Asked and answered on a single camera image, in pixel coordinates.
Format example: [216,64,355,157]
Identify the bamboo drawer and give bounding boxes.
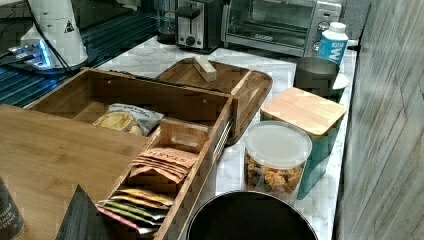
[29,68,233,240]

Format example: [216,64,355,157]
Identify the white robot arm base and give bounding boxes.
[8,0,88,71]

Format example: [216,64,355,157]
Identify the wooden serving tray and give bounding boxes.
[156,57,273,145]

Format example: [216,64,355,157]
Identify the small wooden block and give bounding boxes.
[194,55,217,82]

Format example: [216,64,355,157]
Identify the orange Stash tea packets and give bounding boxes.
[130,148,198,183]

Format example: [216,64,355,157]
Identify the clear pasta jar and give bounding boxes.
[243,121,312,205]

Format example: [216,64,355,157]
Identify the chips bag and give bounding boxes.
[94,103,164,136]

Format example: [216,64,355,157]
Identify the black silver toaster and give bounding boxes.
[175,0,224,54]

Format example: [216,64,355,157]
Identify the black round pot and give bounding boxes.
[186,191,318,240]

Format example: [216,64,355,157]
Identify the teal canister bamboo lid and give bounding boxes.
[261,87,346,200]

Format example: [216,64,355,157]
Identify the assorted tea packets stack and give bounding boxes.
[95,188,175,235]

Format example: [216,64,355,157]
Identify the dark grey cup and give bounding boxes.
[293,57,339,98]

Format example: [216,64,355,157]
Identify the silver toaster oven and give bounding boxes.
[221,0,344,57]

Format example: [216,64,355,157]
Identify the white blue bottle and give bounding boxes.
[317,22,349,65]

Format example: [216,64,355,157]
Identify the black folded card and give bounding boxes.
[55,185,109,240]

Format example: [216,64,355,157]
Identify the bamboo cabinet top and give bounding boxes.
[0,104,148,240]

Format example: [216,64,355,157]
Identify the dark labelled jar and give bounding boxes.
[0,180,24,240]

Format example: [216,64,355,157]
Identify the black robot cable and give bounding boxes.
[25,0,78,76]

